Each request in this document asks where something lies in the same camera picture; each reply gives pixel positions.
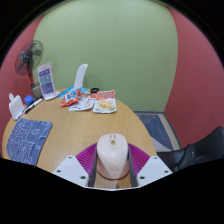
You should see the small white snack packet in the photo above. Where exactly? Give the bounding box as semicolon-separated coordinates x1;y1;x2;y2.
68;96;96;112

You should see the black-capped white marker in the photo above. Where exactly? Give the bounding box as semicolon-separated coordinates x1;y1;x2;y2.
24;97;44;114

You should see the white tissue box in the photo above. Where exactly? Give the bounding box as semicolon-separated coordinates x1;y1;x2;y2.
8;92;25;121

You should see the cream computer mouse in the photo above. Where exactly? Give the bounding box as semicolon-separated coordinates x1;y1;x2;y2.
95;133;131;182

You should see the black office chair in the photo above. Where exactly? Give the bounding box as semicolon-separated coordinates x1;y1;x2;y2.
156;125;224;173

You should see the light blue packet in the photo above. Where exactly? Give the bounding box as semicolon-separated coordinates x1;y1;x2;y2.
58;85;89;99

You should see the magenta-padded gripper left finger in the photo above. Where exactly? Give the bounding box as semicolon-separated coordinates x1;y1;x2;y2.
52;142;100;188

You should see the blue whiteboard eraser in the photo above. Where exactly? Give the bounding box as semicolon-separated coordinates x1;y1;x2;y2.
23;94;36;106

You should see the black standing fan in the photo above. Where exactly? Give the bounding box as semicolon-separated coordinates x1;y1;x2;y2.
14;39;45;89

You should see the blue and white sign stand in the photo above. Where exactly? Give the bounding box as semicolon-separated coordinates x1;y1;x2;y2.
37;61;61;101

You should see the blue patterned mouse pad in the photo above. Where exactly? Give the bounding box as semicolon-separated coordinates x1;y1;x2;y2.
5;118;54;167

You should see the white and orange snack packet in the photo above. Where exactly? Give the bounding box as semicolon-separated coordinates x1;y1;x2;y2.
92;89;118;114

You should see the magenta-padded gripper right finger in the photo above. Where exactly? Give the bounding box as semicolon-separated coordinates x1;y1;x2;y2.
126;143;174;188

